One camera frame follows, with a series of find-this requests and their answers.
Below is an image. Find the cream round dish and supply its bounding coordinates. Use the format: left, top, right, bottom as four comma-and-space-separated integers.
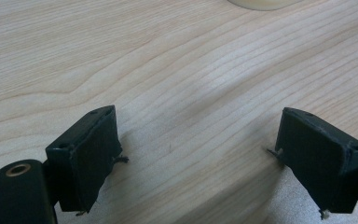
227, 0, 304, 12

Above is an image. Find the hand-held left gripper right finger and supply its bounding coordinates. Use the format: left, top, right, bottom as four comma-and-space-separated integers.
267, 106, 358, 220

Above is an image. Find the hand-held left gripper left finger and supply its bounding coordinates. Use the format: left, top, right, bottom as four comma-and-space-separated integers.
45, 105, 130, 217

